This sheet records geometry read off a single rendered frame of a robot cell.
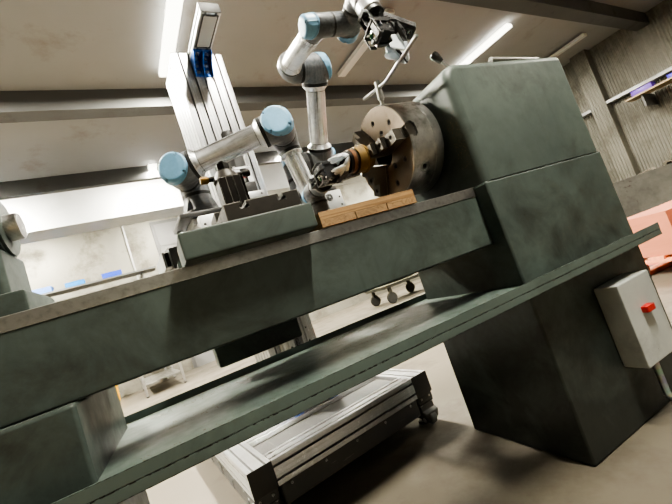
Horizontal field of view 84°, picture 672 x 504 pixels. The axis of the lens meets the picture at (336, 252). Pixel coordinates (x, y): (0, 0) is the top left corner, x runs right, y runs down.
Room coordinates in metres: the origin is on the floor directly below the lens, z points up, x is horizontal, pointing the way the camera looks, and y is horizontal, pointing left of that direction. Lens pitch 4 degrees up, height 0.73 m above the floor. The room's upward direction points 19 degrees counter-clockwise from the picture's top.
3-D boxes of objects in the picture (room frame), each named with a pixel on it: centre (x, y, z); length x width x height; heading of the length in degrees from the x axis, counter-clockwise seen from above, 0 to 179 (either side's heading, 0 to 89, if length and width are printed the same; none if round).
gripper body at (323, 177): (1.27, -0.05, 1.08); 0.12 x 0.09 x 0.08; 24
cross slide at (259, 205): (1.04, 0.21, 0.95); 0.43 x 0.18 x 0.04; 25
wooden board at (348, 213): (1.15, -0.05, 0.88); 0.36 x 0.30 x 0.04; 25
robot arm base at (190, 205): (1.54, 0.47, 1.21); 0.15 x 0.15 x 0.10
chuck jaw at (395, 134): (1.15, -0.27, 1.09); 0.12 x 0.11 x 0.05; 25
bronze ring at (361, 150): (1.20, -0.17, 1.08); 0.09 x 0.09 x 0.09; 25
